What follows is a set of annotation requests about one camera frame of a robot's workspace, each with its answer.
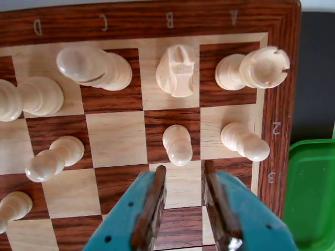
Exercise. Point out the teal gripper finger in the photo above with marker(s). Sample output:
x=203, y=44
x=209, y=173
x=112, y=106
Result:
x=125, y=222
x=248, y=225

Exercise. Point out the white wooden pawn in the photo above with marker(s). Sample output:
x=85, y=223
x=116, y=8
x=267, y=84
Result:
x=52, y=159
x=243, y=141
x=13, y=206
x=178, y=146

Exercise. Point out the wooden folding chess board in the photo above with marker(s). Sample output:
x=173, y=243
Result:
x=115, y=138

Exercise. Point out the green plastic lid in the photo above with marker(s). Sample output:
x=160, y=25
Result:
x=311, y=196

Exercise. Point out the white wooden queen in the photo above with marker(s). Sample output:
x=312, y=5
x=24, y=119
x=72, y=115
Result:
x=39, y=96

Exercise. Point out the white wooden knight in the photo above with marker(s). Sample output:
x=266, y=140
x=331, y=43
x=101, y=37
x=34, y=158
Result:
x=175, y=73

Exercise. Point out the white wooden rook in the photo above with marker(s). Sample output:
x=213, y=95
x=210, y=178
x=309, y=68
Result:
x=261, y=68

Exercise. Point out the white wooden bishop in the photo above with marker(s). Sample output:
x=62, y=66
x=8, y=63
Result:
x=86, y=65

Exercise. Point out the grey textured mat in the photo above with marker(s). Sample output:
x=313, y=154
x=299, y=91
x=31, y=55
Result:
x=314, y=65

